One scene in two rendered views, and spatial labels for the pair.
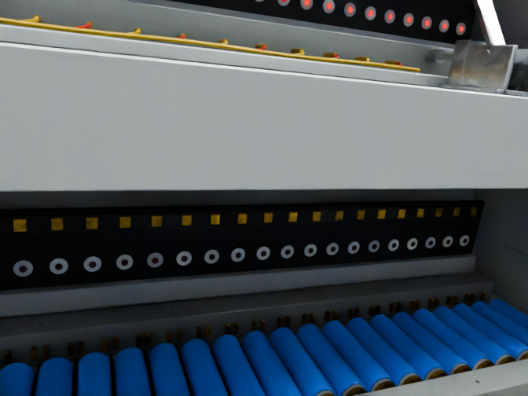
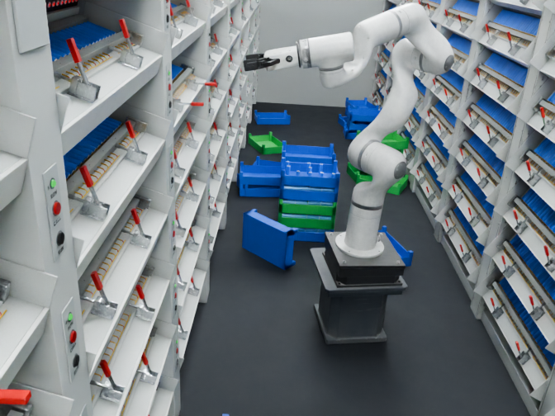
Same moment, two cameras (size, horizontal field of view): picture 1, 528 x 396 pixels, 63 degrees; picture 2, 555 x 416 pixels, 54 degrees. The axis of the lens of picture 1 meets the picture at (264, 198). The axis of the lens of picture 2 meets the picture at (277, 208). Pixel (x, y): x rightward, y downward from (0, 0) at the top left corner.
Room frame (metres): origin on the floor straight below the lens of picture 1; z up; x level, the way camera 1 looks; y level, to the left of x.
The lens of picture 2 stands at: (-0.72, 1.43, 1.39)
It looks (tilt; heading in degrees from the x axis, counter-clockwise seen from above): 25 degrees down; 292
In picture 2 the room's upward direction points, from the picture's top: 3 degrees clockwise
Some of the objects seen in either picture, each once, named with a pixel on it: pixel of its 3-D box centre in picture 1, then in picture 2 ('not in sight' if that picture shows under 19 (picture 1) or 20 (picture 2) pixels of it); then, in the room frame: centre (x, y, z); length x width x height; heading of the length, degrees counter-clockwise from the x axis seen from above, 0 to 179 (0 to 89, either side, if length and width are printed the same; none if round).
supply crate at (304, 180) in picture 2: not in sight; (309, 172); (0.13, -1.13, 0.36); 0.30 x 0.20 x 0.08; 22
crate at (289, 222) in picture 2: not in sight; (305, 213); (0.13, -1.13, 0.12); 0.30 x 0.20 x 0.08; 22
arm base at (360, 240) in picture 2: not in sight; (362, 224); (-0.33, -0.44, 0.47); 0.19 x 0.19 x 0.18
